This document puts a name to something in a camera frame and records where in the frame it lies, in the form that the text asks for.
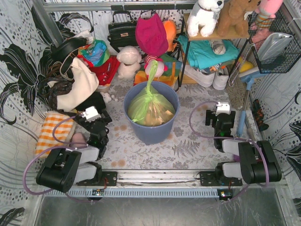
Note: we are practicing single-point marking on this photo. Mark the cream canvas tote bag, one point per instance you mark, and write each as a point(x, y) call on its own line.
point(65, 95)

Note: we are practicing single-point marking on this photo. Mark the orange plush toy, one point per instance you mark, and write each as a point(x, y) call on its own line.
point(170, 28)

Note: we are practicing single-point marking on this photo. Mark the white plush dog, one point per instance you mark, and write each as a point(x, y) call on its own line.
point(203, 17)

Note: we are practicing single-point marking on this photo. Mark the red cloth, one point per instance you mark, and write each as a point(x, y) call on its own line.
point(106, 72)

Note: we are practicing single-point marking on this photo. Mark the teal folded cloth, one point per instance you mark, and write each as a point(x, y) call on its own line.
point(201, 55)

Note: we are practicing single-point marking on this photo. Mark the black wire basket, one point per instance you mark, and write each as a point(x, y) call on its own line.
point(288, 58)

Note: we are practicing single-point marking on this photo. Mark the black leather handbag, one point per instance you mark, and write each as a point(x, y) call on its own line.
point(122, 34)

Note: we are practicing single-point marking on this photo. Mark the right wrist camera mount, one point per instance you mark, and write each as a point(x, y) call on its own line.
point(222, 107)

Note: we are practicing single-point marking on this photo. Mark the rainbow striped cloth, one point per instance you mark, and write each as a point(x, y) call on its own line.
point(169, 77)

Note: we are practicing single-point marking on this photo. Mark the crumpled brown paper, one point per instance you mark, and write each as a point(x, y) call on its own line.
point(158, 115)

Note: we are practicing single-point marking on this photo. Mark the green trash bag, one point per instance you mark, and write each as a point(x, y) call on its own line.
point(148, 96)

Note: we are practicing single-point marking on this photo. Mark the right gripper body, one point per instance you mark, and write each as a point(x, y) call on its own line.
point(209, 117)

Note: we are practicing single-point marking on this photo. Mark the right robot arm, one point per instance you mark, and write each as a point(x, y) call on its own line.
point(251, 162)

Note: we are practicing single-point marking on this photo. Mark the colourful printed cloth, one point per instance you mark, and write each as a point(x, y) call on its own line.
point(94, 54)

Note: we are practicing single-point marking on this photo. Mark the grey small plush ball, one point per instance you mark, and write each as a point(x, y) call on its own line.
point(218, 47)

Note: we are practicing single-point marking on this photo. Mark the white sneaker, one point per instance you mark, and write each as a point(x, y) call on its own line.
point(220, 78)

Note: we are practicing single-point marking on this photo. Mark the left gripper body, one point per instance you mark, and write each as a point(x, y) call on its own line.
point(103, 116)

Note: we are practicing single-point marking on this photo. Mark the silver foil pouch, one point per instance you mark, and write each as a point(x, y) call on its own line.
point(274, 45)

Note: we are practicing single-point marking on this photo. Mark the white fluffy plush lamb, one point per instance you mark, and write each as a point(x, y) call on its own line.
point(129, 58)

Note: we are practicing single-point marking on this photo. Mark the pink plush toy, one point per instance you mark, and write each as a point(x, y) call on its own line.
point(266, 12)

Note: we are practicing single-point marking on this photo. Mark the pink white plush doll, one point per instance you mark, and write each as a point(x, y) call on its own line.
point(160, 69)

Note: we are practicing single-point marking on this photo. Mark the pink glasses case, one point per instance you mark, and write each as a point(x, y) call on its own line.
point(78, 140)

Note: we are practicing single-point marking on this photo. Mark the orange checked towel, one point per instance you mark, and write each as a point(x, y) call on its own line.
point(64, 132)

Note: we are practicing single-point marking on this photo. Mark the brown teddy bear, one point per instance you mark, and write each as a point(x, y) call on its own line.
point(235, 13)

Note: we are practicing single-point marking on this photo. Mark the blue-grey trash bin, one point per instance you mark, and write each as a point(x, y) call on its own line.
point(157, 134)

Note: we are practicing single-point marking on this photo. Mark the magenta cloth bag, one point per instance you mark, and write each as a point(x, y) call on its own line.
point(150, 35)

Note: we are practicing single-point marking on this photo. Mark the black hat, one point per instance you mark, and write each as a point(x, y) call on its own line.
point(62, 51)

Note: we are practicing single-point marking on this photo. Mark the metal mounting rail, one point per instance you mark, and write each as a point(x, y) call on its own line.
point(166, 183)

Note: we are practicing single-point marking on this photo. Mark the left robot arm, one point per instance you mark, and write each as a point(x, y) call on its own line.
point(71, 146)

